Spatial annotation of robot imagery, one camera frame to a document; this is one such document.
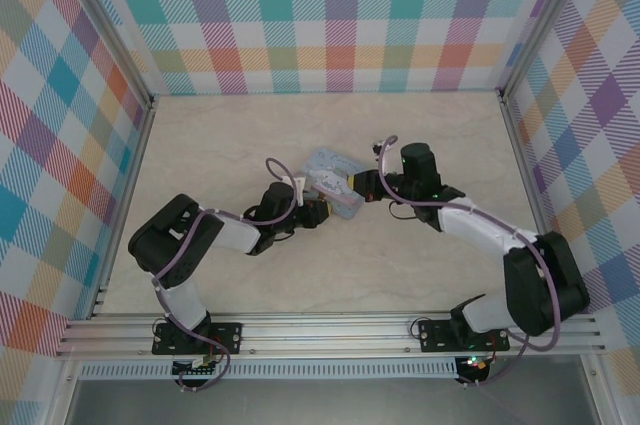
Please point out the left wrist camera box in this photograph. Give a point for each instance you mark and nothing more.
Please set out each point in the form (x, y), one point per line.
(300, 190)

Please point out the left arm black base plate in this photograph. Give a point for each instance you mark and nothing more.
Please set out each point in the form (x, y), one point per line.
(227, 335)

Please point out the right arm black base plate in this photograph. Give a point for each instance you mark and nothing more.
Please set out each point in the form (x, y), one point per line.
(435, 337)

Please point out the aluminium frame post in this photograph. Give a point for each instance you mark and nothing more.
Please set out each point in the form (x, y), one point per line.
(100, 15)
(550, 20)

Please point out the aluminium mounting rail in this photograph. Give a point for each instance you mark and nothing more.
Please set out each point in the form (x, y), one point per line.
(325, 337)

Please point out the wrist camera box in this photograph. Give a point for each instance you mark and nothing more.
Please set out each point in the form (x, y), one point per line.
(376, 147)
(300, 190)

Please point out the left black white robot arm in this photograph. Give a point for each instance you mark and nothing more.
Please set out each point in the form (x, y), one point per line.
(170, 245)

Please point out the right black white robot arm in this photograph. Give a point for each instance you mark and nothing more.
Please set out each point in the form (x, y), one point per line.
(530, 285)

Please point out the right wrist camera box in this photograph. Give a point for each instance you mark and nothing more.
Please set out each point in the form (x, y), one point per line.
(376, 147)

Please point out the grey metal shelf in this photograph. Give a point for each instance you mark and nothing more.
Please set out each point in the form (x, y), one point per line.
(325, 402)

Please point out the aluminium frame side rail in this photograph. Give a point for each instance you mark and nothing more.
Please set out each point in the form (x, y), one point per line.
(125, 205)
(523, 170)

